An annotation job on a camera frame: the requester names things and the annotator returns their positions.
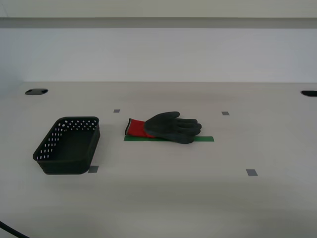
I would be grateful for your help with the black perforated plastic basket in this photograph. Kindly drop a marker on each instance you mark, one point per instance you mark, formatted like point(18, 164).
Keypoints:
point(71, 148)

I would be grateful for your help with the small grey tape square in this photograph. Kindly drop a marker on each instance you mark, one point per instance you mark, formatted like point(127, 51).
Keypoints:
point(225, 113)
point(116, 110)
point(93, 169)
point(251, 172)

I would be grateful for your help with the black and red work glove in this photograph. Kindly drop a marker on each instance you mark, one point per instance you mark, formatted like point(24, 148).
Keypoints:
point(168, 126)

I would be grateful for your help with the green tape strip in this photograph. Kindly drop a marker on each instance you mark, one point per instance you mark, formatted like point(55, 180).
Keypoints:
point(205, 139)

